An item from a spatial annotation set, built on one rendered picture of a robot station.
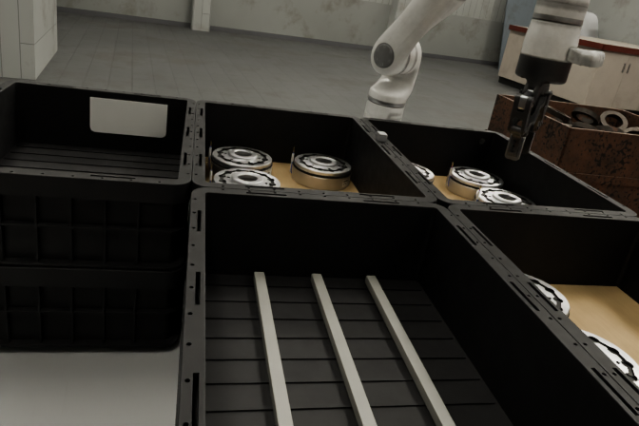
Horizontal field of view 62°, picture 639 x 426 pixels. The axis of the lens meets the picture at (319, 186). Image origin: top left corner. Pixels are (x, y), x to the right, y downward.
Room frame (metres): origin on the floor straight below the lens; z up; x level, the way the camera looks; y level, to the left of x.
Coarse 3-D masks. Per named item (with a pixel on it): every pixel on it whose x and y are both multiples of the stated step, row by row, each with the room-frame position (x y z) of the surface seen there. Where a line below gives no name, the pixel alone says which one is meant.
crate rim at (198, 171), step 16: (288, 112) 0.95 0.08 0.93; (304, 112) 0.96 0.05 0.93; (320, 112) 0.98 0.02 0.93; (368, 128) 0.92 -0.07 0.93; (192, 176) 0.56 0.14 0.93; (288, 192) 0.56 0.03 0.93; (304, 192) 0.57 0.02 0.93; (320, 192) 0.58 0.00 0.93; (336, 192) 0.59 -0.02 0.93; (352, 192) 0.60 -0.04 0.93
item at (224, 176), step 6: (234, 168) 0.79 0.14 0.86; (240, 168) 0.80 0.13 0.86; (246, 168) 0.80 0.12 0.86; (216, 174) 0.75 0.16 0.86; (222, 174) 0.76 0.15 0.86; (228, 174) 0.76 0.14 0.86; (264, 174) 0.79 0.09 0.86; (216, 180) 0.73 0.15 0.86; (222, 180) 0.74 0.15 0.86; (228, 180) 0.74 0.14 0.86; (264, 180) 0.76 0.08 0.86; (270, 180) 0.78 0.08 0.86; (276, 180) 0.77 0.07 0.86; (276, 186) 0.74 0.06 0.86
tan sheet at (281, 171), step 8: (208, 168) 0.86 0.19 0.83; (272, 168) 0.91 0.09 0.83; (280, 168) 0.92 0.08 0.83; (288, 168) 0.92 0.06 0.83; (208, 176) 0.82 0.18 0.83; (280, 176) 0.88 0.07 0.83; (288, 176) 0.88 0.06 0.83; (288, 184) 0.84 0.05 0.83; (296, 184) 0.85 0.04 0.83; (352, 184) 0.89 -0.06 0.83
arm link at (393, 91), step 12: (420, 48) 1.28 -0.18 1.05; (420, 60) 1.28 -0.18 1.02; (408, 72) 1.28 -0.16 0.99; (384, 84) 1.29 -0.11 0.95; (396, 84) 1.28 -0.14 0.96; (408, 84) 1.28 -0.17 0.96; (372, 96) 1.26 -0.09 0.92; (384, 96) 1.24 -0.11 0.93; (396, 96) 1.25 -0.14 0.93; (408, 96) 1.27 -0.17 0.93
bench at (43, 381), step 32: (0, 352) 0.49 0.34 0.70; (32, 352) 0.50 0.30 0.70; (64, 352) 0.51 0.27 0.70; (96, 352) 0.52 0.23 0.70; (128, 352) 0.53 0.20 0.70; (160, 352) 0.54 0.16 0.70; (0, 384) 0.45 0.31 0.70; (32, 384) 0.45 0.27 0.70; (64, 384) 0.46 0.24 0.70; (96, 384) 0.47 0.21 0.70; (128, 384) 0.48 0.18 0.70; (160, 384) 0.48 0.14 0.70; (0, 416) 0.40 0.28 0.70; (32, 416) 0.41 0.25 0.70; (64, 416) 0.42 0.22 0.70; (96, 416) 0.42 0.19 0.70; (128, 416) 0.43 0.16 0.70; (160, 416) 0.44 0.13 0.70
